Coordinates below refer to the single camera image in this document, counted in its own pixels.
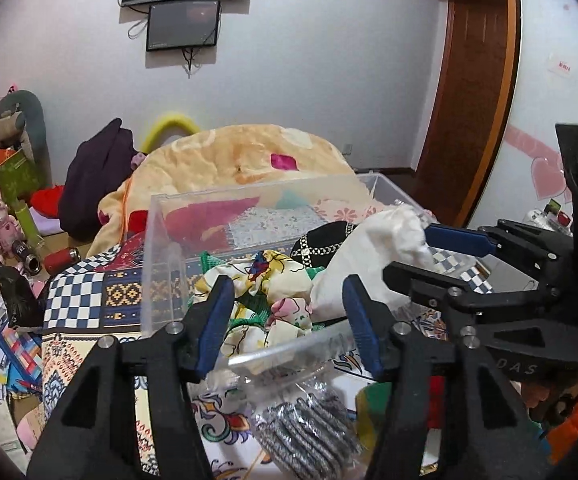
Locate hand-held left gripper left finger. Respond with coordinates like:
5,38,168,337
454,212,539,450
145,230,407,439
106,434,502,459
26,275,235,480

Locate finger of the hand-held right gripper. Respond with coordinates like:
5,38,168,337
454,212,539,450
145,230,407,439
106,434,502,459
383,260,578,363
424,218,577,286

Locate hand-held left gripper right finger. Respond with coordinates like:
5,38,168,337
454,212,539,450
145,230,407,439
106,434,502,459
341,274,555,480

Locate white cloth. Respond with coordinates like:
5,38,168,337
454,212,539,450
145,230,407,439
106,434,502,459
311,207,438,322

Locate clear plastic storage box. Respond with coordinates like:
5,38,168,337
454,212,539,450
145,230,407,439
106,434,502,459
140,172,496,377

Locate cream floral cloth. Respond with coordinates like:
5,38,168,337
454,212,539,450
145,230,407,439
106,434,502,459
191,249,321,374

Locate person's right hand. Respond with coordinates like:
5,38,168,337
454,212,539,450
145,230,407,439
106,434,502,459
518,381,552,411

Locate red green yellow cloth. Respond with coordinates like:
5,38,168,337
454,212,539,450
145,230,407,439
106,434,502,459
353,374,446,457

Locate black patterned cloth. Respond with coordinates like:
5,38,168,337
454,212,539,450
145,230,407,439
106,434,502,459
289,221,361,270

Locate red pink cloth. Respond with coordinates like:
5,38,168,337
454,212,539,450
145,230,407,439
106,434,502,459
163,197,261,257

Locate pale patchwork cloth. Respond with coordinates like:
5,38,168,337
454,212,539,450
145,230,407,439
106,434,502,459
226,204,328,252

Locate patterned bed sheet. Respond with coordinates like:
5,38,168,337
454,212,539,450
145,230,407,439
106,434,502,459
40,237,496,480

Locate wooden door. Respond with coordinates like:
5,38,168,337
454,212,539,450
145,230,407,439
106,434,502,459
398,0,523,227

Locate yellow fleece blanket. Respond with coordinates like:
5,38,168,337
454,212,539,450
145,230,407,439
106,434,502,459
97,123,386,262

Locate red cylinder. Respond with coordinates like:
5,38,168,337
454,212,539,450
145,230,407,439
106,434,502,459
44,247,81,271

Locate dark purple coat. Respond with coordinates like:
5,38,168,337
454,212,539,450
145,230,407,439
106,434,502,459
59,117,143,242

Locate black lens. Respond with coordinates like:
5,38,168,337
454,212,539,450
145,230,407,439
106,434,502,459
11,240,45,277

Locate black bag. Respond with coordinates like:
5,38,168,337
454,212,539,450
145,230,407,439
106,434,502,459
0,264,46,329

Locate green tube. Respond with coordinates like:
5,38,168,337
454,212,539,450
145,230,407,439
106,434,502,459
14,199,46,250

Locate pink bunny toy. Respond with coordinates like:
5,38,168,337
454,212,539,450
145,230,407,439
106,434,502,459
0,186,23,252

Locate green cardboard box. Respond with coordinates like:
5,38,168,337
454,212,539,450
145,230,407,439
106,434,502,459
0,151,42,207

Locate grey plush toy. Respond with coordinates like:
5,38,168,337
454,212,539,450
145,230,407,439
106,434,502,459
0,90,53,187

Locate pink heart wall stickers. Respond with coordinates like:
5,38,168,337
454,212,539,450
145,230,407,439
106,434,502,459
506,125,576,204

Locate white wall sticker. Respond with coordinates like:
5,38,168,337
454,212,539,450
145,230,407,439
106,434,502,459
548,54,578,79

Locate yellow ring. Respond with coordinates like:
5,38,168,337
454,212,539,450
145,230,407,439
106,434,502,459
141,113,200,154

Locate small black wall monitor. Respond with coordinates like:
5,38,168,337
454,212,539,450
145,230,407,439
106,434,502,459
146,0,223,53

